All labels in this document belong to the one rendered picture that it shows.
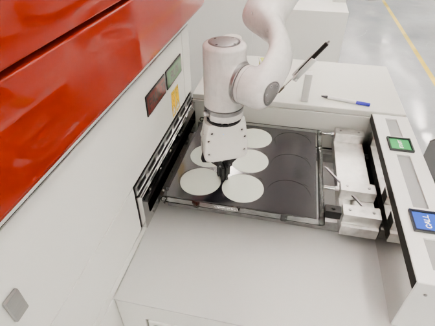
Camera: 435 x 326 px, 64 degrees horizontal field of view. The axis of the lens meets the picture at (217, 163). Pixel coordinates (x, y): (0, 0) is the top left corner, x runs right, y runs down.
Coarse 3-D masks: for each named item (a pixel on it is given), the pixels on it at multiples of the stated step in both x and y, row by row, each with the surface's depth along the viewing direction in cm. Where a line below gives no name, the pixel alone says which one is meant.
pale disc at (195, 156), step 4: (196, 148) 95; (200, 148) 95; (192, 152) 94; (196, 152) 94; (200, 152) 94; (192, 156) 93; (196, 156) 93; (200, 156) 93; (192, 160) 91; (196, 160) 91; (200, 160) 91; (200, 164) 90; (204, 164) 90; (208, 164) 90; (212, 164) 90
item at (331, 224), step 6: (168, 204) 89; (174, 204) 89; (180, 204) 88; (204, 210) 88; (210, 210) 87; (216, 210) 87; (240, 216) 86; (246, 216) 86; (252, 216) 85; (276, 222) 85; (282, 222) 84; (288, 222) 84; (294, 222) 83; (330, 222) 81; (336, 222) 81; (318, 228) 83; (324, 228) 83; (330, 228) 82; (336, 228) 82
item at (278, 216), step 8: (168, 200) 80; (176, 200) 79; (184, 200) 79; (192, 200) 79; (208, 208) 78; (216, 208) 78; (224, 208) 77; (232, 208) 77; (240, 208) 77; (248, 208) 77; (264, 216) 76; (272, 216) 76; (280, 216) 75; (288, 216) 75; (296, 216) 75; (312, 224) 75; (320, 224) 74
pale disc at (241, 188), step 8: (232, 176) 86; (240, 176) 86; (248, 176) 86; (224, 184) 84; (232, 184) 84; (240, 184) 84; (248, 184) 84; (256, 184) 84; (224, 192) 82; (232, 192) 82; (240, 192) 82; (248, 192) 82; (256, 192) 82; (232, 200) 80; (240, 200) 80; (248, 200) 80
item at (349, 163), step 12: (336, 144) 100; (348, 144) 100; (360, 144) 100; (336, 156) 96; (348, 156) 96; (360, 156) 96; (336, 168) 92; (348, 168) 92; (360, 168) 92; (336, 180) 89; (348, 180) 88; (360, 180) 88; (336, 192) 87; (336, 204) 85; (372, 204) 81; (348, 228) 76; (360, 228) 76; (372, 228) 76
